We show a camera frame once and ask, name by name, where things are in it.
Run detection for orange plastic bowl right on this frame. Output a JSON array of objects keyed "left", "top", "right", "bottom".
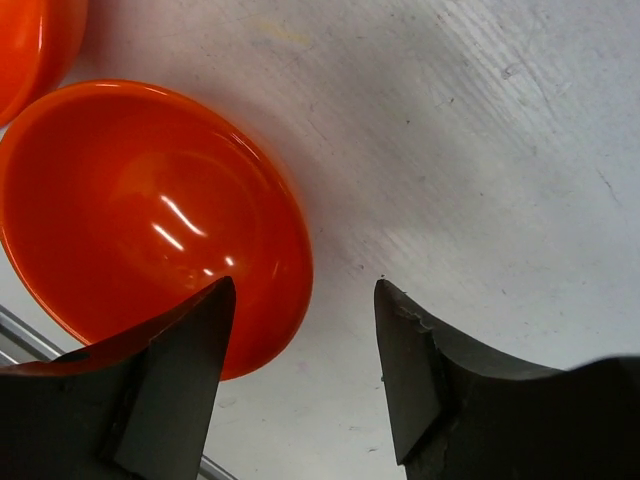
[{"left": 1, "top": 80, "right": 313, "bottom": 380}]

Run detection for aluminium table frame rails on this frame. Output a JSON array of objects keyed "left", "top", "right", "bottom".
[{"left": 1, "top": 309, "right": 231, "bottom": 479}]

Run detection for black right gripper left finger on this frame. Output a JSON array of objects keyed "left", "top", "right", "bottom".
[{"left": 1, "top": 277, "right": 236, "bottom": 479}]

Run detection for orange plastic bowl left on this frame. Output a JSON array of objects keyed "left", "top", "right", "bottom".
[{"left": 1, "top": 0, "right": 89, "bottom": 126}]

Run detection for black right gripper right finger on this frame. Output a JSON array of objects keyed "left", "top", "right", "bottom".
[{"left": 374, "top": 279, "right": 639, "bottom": 479}]

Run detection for orange plastic bowl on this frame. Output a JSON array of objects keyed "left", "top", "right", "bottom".
[
  {"left": 1, "top": 0, "right": 89, "bottom": 126},
  {"left": 1, "top": 80, "right": 313, "bottom": 380}
]

